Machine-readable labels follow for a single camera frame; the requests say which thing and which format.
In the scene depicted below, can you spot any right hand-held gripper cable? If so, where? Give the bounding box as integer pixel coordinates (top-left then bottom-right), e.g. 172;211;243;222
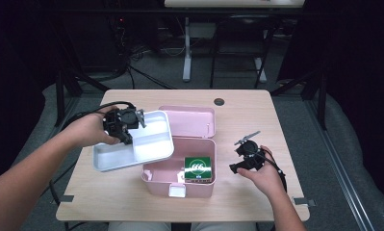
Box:
260;150;288;193

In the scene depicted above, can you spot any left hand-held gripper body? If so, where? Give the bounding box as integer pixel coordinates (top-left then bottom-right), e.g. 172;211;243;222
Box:
102;107;146;138

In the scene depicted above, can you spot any pink storage box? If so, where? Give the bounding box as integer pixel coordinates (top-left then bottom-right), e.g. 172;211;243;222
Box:
141;105;218;199

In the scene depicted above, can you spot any person's right hand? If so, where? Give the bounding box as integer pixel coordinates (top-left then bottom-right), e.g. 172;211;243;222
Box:
237;145;285;197

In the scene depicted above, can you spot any bundle of floor cables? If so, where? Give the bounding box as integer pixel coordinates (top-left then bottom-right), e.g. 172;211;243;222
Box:
115;18;188;90

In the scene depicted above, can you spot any person's right leg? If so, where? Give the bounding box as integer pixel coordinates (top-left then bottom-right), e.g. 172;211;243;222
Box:
190;221;257;231

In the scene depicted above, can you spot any person's left leg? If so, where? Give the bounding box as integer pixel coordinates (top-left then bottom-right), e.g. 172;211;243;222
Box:
108;221;173;231

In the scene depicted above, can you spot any green small box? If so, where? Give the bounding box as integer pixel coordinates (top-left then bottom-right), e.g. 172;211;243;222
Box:
183;156;213;184

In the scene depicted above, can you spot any black chair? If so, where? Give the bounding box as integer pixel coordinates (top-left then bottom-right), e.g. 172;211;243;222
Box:
210;13;275;90

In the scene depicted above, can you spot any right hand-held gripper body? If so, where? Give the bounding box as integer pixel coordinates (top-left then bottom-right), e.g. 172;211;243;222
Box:
233;130;266;171

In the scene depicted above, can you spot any person's leg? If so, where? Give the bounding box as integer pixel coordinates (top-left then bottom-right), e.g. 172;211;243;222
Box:
108;221;173;231
190;221;257;231

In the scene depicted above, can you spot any black metal frame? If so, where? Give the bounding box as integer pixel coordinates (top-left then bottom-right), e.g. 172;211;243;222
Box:
54;68;111;128
270;68;328;131

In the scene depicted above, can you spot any black computer tower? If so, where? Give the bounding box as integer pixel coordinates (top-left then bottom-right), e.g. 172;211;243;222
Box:
64;13;124;73

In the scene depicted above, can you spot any white desk with legs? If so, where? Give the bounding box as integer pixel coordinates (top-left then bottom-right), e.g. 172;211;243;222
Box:
164;0;306;84

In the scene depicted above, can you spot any left hand-held gripper cable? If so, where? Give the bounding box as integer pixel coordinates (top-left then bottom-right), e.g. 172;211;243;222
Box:
39;101;137;231

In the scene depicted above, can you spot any aluminium floor rail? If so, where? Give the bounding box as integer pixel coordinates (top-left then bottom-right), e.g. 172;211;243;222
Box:
303;95;376;231

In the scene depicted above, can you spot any white divided tray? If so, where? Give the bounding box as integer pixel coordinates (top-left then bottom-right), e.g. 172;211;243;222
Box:
92;110;175;173

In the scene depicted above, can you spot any person's left hand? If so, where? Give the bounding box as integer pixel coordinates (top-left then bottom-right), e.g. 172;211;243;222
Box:
64;106;120;148

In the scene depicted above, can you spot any hand-held gripper cable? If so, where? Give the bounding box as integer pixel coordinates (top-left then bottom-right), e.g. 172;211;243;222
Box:
39;101;137;231
260;150;288;193

